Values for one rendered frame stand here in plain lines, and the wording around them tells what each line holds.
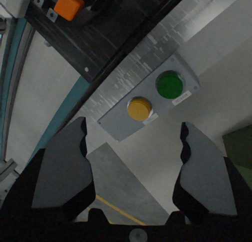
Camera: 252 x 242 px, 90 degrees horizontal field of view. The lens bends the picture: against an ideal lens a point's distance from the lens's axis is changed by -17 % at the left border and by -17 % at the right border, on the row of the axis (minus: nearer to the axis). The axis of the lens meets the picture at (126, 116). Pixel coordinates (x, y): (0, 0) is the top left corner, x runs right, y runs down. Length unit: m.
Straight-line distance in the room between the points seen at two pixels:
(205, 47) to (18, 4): 0.36
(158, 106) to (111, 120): 0.10
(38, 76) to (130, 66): 0.28
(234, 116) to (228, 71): 0.11
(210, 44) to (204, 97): 0.12
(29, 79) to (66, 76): 0.15
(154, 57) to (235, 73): 0.19
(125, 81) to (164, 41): 0.09
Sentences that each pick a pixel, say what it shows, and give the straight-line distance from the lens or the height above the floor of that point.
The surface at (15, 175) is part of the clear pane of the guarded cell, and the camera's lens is 1.41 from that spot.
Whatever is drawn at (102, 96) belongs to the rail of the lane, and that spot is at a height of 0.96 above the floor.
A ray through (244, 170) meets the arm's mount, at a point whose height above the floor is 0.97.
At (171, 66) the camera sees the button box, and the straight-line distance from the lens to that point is 0.24.
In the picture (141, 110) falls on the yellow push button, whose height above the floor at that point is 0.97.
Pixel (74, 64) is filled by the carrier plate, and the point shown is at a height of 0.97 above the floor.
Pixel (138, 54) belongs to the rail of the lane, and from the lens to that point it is 0.24.
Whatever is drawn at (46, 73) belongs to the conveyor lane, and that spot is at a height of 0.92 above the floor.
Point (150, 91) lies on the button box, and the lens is 0.25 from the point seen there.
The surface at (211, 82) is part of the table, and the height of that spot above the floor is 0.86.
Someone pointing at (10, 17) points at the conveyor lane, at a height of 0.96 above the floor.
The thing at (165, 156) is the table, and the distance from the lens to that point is 0.48.
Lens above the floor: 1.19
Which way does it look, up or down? 52 degrees down
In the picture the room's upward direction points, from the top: 148 degrees counter-clockwise
